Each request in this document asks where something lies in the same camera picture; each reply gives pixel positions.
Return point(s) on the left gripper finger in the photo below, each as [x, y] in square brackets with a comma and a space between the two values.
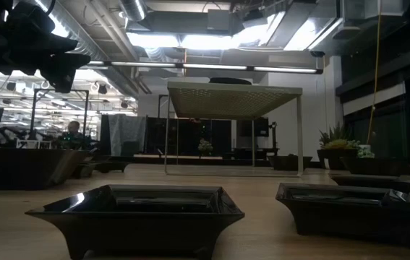
[49, 43]
[63, 70]

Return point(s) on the green perforated metal shelf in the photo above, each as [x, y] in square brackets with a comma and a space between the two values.
[226, 101]

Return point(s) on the black leaf-shaped mini bowl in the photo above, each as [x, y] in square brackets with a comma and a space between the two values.
[230, 81]

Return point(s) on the black deep square bowl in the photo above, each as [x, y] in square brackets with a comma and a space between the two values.
[289, 162]

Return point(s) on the black monitor on arm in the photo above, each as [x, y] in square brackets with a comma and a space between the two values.
[259, 126]

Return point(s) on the black ceiling spotlight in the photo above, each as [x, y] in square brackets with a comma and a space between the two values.
[124, 105]
[102, 89]

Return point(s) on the person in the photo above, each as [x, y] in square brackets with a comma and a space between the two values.
[74, 135]

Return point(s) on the grey hanging cloth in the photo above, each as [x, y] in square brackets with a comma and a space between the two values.
[125, 131]

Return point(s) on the black wavy-edged square plate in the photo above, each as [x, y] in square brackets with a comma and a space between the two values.
[20, 168]

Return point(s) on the bright ceiling light panel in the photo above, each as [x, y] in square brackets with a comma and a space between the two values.
[197, 41]

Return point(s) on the long tube light bar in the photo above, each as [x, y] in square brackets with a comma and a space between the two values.
[208, 66]

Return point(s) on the small flowering plant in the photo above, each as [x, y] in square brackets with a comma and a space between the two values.
[205, 146]

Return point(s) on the grey ceiling box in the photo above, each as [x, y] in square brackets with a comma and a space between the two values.
[219, 20]

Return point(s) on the dark background desk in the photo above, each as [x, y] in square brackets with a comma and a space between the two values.
[255, 151]

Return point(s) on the potted succulent plant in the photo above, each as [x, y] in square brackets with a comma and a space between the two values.
[336, 144]

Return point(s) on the black rig frame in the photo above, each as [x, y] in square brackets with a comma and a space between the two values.
[61, 90]

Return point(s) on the silver spiral ceiling duct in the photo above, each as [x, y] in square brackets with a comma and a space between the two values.
[81, 36]

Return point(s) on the short silver round duct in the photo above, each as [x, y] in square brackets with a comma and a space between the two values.
[134, 9]

